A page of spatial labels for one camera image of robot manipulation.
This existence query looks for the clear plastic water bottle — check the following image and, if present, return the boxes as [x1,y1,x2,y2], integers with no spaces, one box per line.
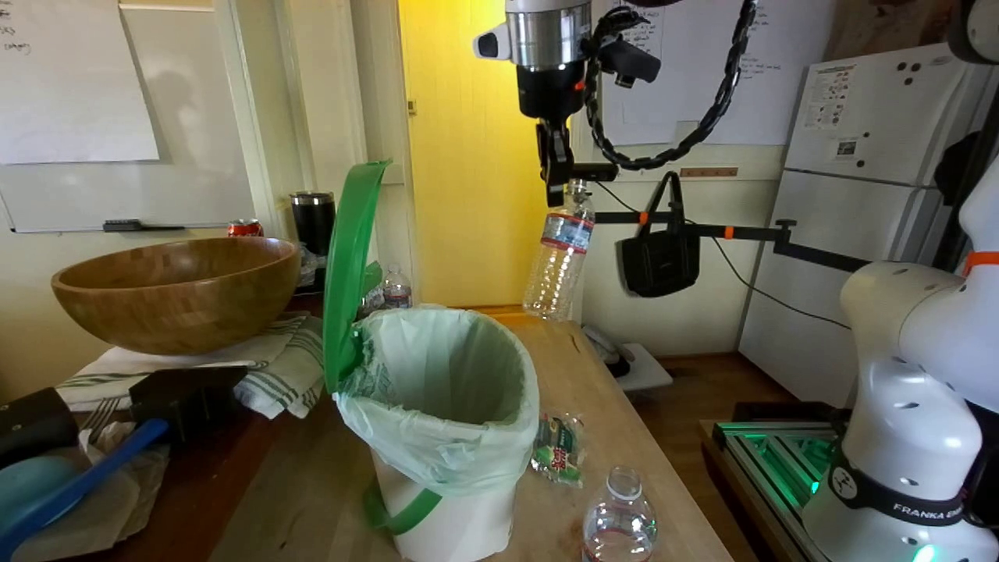
[522,179,596,322]

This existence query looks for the small clear water bottle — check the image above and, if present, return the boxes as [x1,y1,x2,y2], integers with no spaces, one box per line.
[380,264,414,311]

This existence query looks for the green bin lid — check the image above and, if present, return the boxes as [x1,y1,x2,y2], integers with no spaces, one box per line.
[322,160,392,396]

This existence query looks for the pale green bin liner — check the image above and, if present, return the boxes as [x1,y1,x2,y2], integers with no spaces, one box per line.
[335,305,541,498]

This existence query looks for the clear bottle with white cap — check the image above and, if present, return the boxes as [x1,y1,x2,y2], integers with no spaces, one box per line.
[581,466,659,562]

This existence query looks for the white bin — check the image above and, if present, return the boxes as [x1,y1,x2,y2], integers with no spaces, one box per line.
[322,160,541,562]

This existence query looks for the yellow door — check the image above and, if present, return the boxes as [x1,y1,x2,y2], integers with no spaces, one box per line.
[397,0,575,310]

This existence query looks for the black hanging bag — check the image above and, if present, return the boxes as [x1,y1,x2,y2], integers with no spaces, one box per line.
[620,171,702,299]

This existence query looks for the black tumbler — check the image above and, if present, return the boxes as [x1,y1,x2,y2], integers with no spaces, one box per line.
[290,191,337,258]

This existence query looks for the printed sheet on refrigerator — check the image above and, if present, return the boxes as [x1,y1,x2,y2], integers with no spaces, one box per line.
[802,62,861,131]

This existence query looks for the white floor scale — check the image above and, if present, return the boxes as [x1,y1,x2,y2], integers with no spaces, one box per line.
[581,323,674,393]

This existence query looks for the white refrigerator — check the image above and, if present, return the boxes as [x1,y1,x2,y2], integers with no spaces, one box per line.
[737,42,999,408]

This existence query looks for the whiteboard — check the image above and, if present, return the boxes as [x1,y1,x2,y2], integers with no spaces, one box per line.
[0,0,260,234]

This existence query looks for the crumpled green wrapper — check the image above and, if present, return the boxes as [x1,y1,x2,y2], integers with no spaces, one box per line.
[530,411,587,489]

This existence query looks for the striped white kitchen towel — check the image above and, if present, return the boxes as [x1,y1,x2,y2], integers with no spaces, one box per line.
[57,311,326,420]

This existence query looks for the wooden bowl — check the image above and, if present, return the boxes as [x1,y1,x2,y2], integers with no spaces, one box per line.
[51,237,302,357]

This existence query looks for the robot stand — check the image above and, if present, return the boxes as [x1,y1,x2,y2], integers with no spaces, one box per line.
[700,400,855,562]

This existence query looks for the black whiteboard eraser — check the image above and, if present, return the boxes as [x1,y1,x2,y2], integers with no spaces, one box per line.
[102,219,187,233]

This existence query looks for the black block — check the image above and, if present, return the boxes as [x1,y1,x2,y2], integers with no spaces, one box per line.
[128,365,250,447]

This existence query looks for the large white paper sheet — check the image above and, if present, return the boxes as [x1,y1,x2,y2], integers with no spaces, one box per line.
[0,0,162,165]

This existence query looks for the silver fork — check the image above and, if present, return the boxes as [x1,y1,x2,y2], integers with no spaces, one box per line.
[80,396,123,447]

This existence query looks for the crumpled white paper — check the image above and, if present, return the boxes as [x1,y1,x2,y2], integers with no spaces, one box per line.
[12,421,171,562]

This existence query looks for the blue plastic utensil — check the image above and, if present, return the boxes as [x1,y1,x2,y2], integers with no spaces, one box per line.
[0,418,171,560]

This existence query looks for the black box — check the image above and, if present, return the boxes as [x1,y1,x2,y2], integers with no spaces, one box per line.
[0,387,80,470]

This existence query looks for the teal bowl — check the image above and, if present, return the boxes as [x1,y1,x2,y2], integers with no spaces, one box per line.
[0,456,80,533]

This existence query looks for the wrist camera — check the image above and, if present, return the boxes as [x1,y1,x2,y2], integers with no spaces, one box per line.
[597,37,663,89]

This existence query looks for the white wall poster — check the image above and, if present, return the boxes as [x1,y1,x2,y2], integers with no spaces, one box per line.
[599,0,837,148]

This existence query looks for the camera on mount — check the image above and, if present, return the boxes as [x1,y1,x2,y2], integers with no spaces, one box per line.
[572,162,872,275]

